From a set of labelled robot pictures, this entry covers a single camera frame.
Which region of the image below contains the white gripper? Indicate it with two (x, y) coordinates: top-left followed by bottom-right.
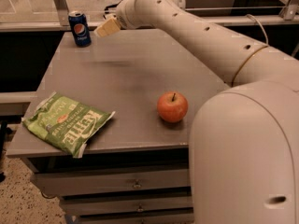
(94, 0), (147, 37)

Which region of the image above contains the blue pepsi can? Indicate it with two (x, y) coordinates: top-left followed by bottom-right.
(68, 11), (92, 47)

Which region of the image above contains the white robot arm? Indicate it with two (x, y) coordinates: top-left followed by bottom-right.
(95, 0), (299, 224)

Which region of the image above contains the green jalapeno chip bag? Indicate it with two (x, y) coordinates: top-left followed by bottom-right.
(22, 92), (115, 159)

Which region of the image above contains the red apple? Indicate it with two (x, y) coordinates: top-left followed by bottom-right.
(157, 91), (189, 123)

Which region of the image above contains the grey drawer cabinet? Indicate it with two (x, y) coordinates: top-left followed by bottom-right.
(5, 27), (232, 224)

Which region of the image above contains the top drawer with knob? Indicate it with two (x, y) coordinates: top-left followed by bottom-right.
(31, 165), (190, 196)

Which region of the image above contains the drawer with knob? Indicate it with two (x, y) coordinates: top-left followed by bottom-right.
(60, 191), (192, 216)
(31, 165), (190, 196)

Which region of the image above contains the middle drawer with knob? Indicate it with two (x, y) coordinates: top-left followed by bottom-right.
(60, 191), (192, 216)

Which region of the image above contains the bottom drawer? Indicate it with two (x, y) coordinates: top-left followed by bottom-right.
(78, 209), (194, 224)

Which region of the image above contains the white cable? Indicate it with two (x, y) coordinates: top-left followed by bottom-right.
(245, 13), (269, 45)

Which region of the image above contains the metal railing frame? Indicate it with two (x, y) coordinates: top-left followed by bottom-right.
(0, 0), (299, 31)

